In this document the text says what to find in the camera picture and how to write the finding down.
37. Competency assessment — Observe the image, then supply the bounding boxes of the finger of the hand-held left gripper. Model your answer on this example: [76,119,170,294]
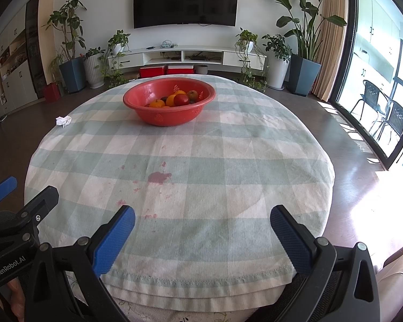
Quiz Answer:
[18,185,60,242]
[0,176,18,207]

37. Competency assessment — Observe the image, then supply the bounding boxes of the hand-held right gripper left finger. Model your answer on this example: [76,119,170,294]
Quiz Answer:
[23,204,136,322]

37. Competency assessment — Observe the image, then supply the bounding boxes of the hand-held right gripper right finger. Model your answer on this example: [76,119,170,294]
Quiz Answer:
[249,204,382,322]

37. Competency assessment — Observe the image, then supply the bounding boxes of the red plastic bowl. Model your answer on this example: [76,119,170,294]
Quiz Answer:
[123,77,216,127]

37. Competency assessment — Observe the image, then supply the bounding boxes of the person's left hand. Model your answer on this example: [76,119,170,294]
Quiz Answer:
[0,277,27,322]

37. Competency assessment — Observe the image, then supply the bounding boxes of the floral table cover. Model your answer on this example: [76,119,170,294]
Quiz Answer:
[117,298,272,322]

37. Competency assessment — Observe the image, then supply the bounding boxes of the green checkered tablecloth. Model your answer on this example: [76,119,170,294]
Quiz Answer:
[24,75,334,312]

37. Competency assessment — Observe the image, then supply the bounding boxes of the red bin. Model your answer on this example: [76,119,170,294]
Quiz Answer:
[43,82,62,103]

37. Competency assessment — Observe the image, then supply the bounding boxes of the beige sofa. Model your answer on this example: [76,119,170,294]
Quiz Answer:
[376,251,403,322]

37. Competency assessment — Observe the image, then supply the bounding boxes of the tall plant in blue pot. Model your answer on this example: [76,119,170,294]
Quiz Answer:
[42,0,88,94]

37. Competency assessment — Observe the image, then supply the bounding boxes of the plant in white ribbed pot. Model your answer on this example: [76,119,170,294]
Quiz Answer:
[83,47,106,89]

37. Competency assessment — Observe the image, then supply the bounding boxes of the red storage box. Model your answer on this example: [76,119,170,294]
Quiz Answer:
[140,66,166,78]
[167,65,193,75]

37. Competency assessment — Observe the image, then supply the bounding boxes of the black balcony chair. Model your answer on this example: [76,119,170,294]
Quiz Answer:
[378,100,403,145]
[350,79,388,125]

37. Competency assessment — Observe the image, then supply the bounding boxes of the large-leaf plant in blue pot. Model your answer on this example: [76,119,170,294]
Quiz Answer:
[262,0,347,97]

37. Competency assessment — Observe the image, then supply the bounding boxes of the bushy plant in white pot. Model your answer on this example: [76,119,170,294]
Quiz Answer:
[262,34,292,90]

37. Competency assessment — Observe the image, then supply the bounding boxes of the trailing pothos plant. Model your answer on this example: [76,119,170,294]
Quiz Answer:
[99,30,132,88]
[235,28,269,91]

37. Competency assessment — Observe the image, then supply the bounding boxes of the black-framed glass door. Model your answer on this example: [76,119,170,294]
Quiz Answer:
[329,0,403,171]

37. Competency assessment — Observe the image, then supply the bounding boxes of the white television cabinet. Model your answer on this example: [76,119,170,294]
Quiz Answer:
[107,45,267,72]

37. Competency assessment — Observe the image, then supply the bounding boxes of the beige curtain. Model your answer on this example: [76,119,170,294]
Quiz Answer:
[311,0,349,103]

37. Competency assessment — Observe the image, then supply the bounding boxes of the white balcony cabinets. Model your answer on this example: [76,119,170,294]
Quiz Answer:
[356,0,402,81]

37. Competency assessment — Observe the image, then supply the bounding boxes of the wall storage cabinets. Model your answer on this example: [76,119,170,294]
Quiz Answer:
[0,0,51,121]

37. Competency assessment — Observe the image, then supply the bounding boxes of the black wall television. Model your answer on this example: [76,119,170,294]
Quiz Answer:
[133,0,240,29]

